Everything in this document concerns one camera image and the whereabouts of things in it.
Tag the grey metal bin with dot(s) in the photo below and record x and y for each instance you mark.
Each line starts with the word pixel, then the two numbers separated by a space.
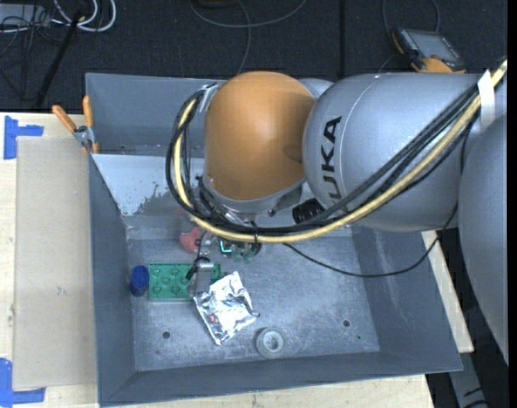
pixel 301 296

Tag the crumpled silver foil packet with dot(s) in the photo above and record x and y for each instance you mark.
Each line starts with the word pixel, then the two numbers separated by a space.
pixel 226 308

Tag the green studded flat block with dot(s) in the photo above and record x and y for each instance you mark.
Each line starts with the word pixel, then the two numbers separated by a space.
pixel 169 281

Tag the black cylinder on white bracket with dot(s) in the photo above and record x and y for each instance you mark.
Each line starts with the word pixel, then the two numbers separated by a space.
pixel 308 211

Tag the red toy fruit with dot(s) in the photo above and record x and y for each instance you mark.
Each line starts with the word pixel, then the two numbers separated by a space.
pixel 189 239

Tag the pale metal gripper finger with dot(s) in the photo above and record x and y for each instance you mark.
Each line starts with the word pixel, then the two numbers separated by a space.
pixel 204 278
pixel 202 250

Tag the pale cardboard board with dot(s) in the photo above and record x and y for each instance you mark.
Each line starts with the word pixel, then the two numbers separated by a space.
pixel 50 262

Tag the grey round disc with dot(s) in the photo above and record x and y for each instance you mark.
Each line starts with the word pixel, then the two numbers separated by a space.
pixel 270 341

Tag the blue cylinder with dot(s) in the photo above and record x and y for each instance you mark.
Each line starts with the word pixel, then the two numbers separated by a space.
pixel 139 279

